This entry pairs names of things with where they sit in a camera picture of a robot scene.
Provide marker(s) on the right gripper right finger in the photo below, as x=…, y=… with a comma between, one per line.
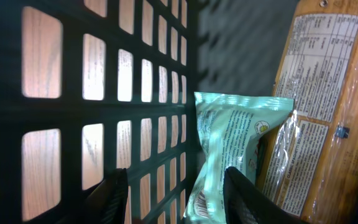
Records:
x=244, y=203

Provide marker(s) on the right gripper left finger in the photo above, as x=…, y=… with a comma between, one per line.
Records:
x=106, y=203

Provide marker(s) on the orange spaghetti packet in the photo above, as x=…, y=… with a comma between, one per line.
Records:
x=310, y=168

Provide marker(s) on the mint green wipes packet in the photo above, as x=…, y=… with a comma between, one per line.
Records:
x=229, y=129

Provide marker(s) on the grey plastic laundry basket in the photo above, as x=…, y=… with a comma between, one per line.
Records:
x=87, y=87

